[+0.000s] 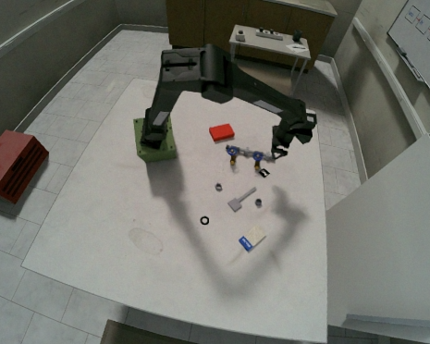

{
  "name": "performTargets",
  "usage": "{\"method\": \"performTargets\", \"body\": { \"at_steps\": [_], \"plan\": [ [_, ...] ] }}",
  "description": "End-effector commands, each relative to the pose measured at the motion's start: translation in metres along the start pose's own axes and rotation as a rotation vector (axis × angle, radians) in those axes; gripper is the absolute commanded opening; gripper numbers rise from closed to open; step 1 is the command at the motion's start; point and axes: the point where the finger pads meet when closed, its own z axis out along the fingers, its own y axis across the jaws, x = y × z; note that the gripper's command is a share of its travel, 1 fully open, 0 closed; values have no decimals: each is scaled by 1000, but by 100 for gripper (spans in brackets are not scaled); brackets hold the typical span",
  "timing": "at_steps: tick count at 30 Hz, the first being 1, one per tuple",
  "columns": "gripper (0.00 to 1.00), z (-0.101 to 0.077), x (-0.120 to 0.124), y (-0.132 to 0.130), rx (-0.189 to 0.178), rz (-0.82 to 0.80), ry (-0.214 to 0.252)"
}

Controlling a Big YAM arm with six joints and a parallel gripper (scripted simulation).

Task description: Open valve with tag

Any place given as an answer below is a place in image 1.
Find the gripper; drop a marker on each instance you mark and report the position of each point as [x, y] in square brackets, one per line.
[277, 140]

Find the grey pipe manifold with two blue valves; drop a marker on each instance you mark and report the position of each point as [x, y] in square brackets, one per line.
[246, 152]

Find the black square tag with white marking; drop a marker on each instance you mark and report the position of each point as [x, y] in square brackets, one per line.
[264, 173]

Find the red flat block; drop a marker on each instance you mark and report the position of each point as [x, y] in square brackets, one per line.
[221, 132]

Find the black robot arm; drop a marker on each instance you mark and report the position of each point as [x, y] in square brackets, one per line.
[209, 65]

